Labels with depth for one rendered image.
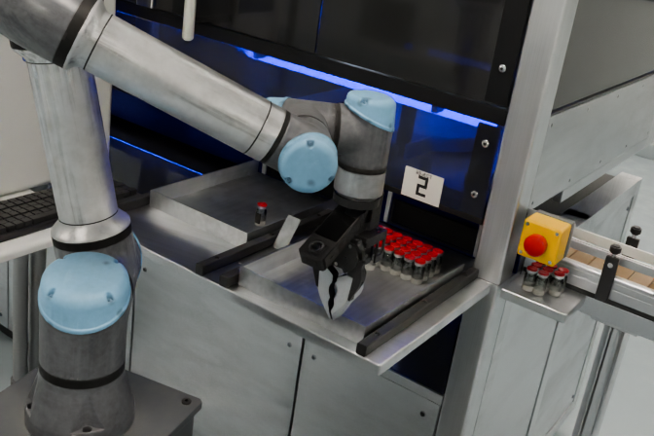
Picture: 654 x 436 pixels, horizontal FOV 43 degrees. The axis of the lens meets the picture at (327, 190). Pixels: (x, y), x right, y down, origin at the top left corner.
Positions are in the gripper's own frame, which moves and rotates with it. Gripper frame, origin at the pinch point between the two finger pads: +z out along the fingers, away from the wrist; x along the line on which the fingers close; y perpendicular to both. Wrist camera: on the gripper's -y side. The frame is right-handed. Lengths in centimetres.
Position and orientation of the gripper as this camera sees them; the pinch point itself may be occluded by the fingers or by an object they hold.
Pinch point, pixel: (331, 313)
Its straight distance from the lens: 130.8
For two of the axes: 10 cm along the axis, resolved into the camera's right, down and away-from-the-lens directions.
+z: -1.4, 9.2, 3.6
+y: 5.7, -2.2, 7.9
